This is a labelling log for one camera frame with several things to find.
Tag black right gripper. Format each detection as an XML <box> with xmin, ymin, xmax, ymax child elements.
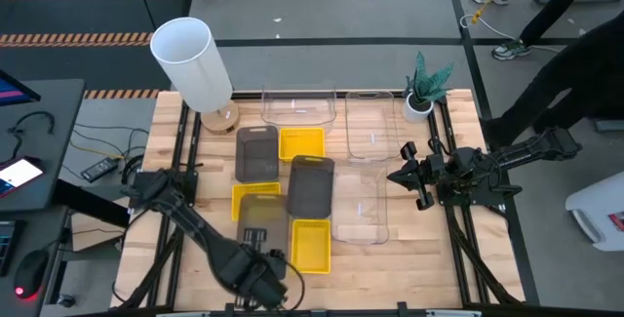
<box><xmin>387</xmin><ymin>140</ymin><xmax>448</xmax><ymax>212</ymax></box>

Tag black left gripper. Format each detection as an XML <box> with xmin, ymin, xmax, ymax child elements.
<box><xmin>235</xmin><ymin>228</ymin><xmax>289</xmax><ymax>309</ymax></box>

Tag clear plastic basket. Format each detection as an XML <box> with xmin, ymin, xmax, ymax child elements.
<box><xmin>331</xmin><ymin>162</ymin><xmax>390</xmax><ymax>246</ymax></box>
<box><xmin>344</xmin><ymin>91</ymin><xmax>402</xmax><ymax>163</ymax></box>
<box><xmin>261</xmin><ymin>82</ymin><xmax>337</xmax><ymax>129</ymax></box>

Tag yellow plastic basket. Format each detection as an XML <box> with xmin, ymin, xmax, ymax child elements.
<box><xmin>278</xmin><ymin>127</ymin><xmax>327</xmax><ymax>163</ymax></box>
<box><xmin>291</xmin><ymin>218</ymin><xmax>332</xmax><ymax>275</ymax></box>
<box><xmin>231</xmin><ymin>181</ymin><xmax>283</xmax><ymax>222</ymax></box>

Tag smoke gray plastic basket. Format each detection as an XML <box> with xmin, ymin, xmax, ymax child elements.
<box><xmin>286</xmin><ymin>154</ymin><xmax>336</xmax><ymax>219</ymax></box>
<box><xmin>234</xmin><ymin>125</ymin><xmax>281</xmax><ymax>184</ymax></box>
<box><xmin>236</xmin><ymin>193</ymin><xmax>290</xmax><ymax>279</ymax></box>

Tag green plant in white pot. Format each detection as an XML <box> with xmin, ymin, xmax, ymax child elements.
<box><xmin>402</xmin><ymin>51</ymin><xmax>455</xmax><ymax>124</ymax></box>

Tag tan board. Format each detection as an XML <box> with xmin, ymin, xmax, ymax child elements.
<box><xmin>70</xmin><ymin>209</ymin><xmax>131</xmax><ymax>253</ymax></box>

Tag white rounded device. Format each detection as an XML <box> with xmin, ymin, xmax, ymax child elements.
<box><xmin>565</xmin><ymin>170</ymin><xmax>624</xmax><ymax>253</ymax></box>

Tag black power adapter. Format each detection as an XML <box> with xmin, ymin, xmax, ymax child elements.
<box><xmin>80</xmin><ymin>156</ymin><xmax>120</xmax><ymax>183</ymax></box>

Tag person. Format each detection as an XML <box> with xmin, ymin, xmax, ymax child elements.
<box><xmin>496</xmin><ymin>0</ymin><xmax>608</xmax><ymax>48</ymax></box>
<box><xmin>480</xmin><ymin>12</ymin><xmax>624</xmax><ymax>150</ymax></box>

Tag gray flat base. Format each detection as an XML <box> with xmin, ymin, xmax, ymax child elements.
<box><xmin>594</xmin><ymin>119</ymin><xmax>624</xmax><ymax>134</ymax></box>

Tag white lamp with wooden base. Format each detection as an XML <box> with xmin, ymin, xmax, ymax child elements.
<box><xmin>149</xmin><ymin>17</ymin><xmax>241</xmax><ymax>136</ymax></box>

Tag black computer mouse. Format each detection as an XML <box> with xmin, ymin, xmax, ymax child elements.
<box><xmin>13</xmin><ymin>250</ymin><xmax>50</xmax><ymax>300</ymax></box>

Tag black keyboard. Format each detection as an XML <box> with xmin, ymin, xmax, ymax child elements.
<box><xmin>0</xmin><ymin>218</ymin><xmax>25</xmax><ymax>278</ymax></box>

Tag phone with lit screen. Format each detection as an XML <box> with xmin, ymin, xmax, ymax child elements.
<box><xmin>0</xmin><ymin>155</ymin><xmax>45</xmax><ymax>200</ymax></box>

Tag black desk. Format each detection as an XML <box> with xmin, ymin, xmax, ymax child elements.
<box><xmin>0</xmin><ymin>79</ymin><xmax>131</xmax><ymax>317</ymax></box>

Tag black floor mat striped edge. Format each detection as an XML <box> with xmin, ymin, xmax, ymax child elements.
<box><xmin>0</xmin><ymin>43</ymin><xmax>173</xmax><ymax>99</ymax></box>
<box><xmin>0</xmin><ymin>0</ymin><xmax>194</xmax><ymax>48</ymax></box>

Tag computer monitor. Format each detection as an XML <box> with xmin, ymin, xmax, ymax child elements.
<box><xmin>0</xmin><ymin>69</ymin><xmax>42</xmax><ymax>107</ymax></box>

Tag black table edge rail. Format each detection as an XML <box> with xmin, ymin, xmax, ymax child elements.
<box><xmin>231</xmin><ymin>91</ymin><xmax>409</xmax><ymax>100</ymax></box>
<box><xmin>72</xmin><ymin>300</ymin><xmax>624</xmax><ymax>317</ymax></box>

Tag black aluminium frame rails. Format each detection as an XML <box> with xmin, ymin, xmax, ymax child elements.
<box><xmin>114</xmin><ymin>96</ymin><xmax>204</xmax><ymax>311</ymax></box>
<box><xmin>427</xmin><ymin>96</ymin><xmax>524</xmax><ymax>306</ymax></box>

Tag white cable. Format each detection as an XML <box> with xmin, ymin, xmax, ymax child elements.
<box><xmin>459</xmin><ymin>13</ymin><xmax>562</xmax><ymax>54</ymax></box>

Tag black cable bundle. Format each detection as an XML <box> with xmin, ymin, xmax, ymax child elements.
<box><xmin>120</xmin><ymin>154</ymin><xmax>145</xmax><ymax>185</ymax></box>

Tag black cable on desk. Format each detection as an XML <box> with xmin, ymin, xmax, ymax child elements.
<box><xmin>7</xmin><ymin>110</ymin><xmax>56</xmax><ymax>162</ymax></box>

